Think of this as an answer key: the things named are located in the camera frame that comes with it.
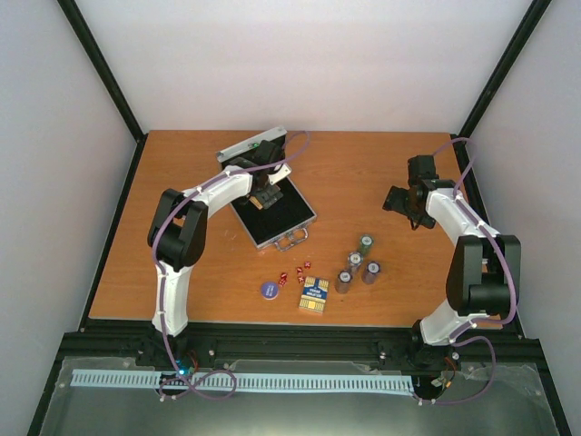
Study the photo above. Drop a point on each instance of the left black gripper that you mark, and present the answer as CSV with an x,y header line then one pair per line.
x,y
267,199

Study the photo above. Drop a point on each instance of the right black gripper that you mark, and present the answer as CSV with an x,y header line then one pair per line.
x,y
395,202

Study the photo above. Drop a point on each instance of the red playing card deck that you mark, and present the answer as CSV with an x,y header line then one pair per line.
x,y
258,204

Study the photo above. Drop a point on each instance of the green poker chip stack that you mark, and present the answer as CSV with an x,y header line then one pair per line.
x,y
365,245

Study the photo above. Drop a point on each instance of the purple poker chip stack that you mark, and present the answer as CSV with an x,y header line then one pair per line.
x,y
371,273

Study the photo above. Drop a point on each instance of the brown poker chip stack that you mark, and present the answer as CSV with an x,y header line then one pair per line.
x,y
343,282

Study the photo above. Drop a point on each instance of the blue playing card deck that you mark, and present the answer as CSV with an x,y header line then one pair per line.
x,y
314,294

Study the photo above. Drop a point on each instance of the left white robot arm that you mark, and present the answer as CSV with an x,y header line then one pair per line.
x,y
178,232

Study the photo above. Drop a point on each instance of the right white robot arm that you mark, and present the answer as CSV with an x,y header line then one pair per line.
x,y
483,276

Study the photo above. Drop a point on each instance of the aluminium poker case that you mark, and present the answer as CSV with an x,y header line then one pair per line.
x,y
274,213

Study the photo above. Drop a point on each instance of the blue small blind button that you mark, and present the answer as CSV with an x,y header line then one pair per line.
x,y
269,290

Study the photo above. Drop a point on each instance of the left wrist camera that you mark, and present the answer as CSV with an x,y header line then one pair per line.
x,y
280,173

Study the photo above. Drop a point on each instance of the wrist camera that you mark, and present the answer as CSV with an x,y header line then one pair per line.
x,y
421,167
280,173

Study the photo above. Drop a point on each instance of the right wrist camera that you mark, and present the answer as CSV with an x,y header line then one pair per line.
x,y
421,167

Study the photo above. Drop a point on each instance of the light blue cable duct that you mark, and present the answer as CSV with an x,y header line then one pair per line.
x,y
246,382

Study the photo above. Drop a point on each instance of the black aluminium frame rail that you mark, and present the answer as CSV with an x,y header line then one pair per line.
x,y
210,345

